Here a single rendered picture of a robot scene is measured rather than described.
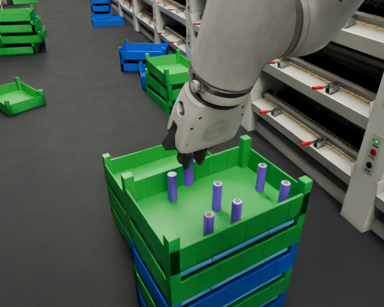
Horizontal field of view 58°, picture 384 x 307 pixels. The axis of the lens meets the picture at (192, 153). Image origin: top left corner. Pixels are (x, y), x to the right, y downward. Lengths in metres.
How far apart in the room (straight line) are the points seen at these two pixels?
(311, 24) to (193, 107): 0.16
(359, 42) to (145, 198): 0.72
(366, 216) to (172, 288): 0.73
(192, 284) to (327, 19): 0.45
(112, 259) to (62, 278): 0.14
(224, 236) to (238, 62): 0.32
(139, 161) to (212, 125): 0.65
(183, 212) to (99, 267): 0.43
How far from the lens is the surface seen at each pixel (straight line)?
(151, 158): 1.11
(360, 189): 1.16
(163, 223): 0.66
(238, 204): 0.61
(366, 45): 1.07
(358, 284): 1.07
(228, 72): 0.39
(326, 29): 0.42
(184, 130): 0.45
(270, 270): 0.77
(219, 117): 0.46
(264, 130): 1.59
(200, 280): 0.64
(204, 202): 0.71
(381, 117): 1.05
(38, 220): 1.24
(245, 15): 0.35
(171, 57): 2.01
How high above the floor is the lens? 0.78
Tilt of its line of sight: 33 degrees down
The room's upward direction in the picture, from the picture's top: straight up
